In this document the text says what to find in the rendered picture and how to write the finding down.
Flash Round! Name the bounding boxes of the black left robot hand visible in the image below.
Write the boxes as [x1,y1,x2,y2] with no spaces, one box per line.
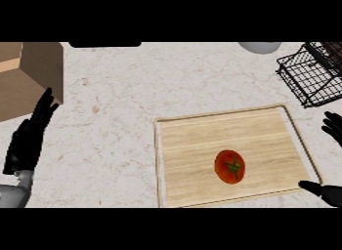
[1,87,62,176]

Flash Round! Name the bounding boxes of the red tomato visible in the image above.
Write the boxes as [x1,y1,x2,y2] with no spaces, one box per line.
[213,149,247,186]

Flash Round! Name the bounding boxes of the pale wooden tray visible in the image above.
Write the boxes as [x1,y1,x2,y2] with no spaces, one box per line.
[152,103,322,209]

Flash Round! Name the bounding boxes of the brown wooden cabinet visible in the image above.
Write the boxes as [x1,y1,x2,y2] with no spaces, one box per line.
[0,41,65,127]

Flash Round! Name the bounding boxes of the black appliance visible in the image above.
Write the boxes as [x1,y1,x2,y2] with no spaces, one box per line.
[68,41,142,49]

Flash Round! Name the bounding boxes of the grey round container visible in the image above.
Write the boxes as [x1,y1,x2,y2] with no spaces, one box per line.
[238,41,282,55]

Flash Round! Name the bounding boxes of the black wire tiered basket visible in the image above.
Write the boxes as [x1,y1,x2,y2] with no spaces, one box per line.
[275,41,342,108]

